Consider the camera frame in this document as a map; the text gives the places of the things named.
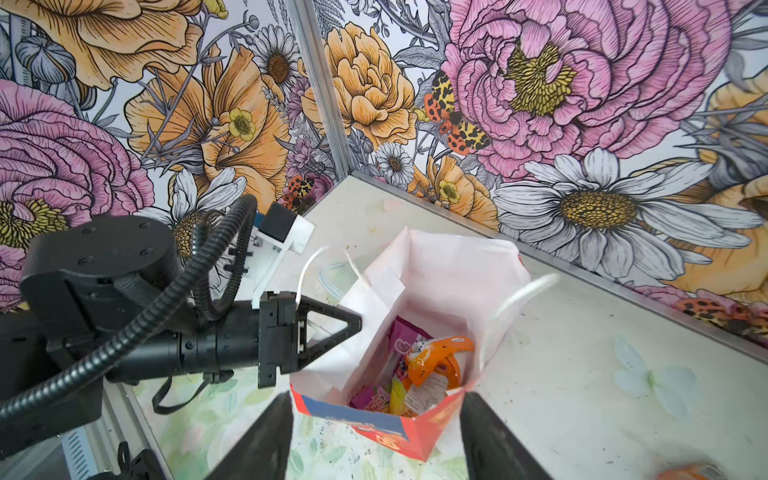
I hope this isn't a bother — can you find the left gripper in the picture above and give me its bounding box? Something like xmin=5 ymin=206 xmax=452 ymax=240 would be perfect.
xmin=107 ymin=292 xmax=362 ymax=388

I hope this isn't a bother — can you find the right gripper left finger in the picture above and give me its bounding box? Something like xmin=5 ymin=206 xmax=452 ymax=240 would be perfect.
xmin=206 ymin=392 xmax=293 ymax=480

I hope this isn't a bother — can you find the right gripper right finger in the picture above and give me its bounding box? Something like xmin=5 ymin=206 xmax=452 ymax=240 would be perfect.
xmin=460 ymin=392 xmax=552 ymax=480

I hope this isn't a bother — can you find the purple snack packet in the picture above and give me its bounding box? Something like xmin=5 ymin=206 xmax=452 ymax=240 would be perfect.
xmin=349 ymin=316 xmax=432 ymax=417

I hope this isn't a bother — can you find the orange snack packet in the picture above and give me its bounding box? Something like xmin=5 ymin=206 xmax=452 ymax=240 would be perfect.
xmin=388 ymin=336 xmax=475 ymax=417
xmin=655 ymin=462 xmax=727 ymax=480

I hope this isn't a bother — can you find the red paper gift bag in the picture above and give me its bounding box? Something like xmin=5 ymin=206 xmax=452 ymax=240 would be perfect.
xmin=290 ymin=229 xmax=553 ymax=461

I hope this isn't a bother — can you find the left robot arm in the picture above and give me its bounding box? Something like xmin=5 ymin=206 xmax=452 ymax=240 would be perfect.
xmin=1 ymin=207 xmax=362 ymax=457

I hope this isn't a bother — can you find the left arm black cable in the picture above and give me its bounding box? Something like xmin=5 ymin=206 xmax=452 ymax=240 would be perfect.
xmin=0 ymin=193 xmax=259 ymax=427

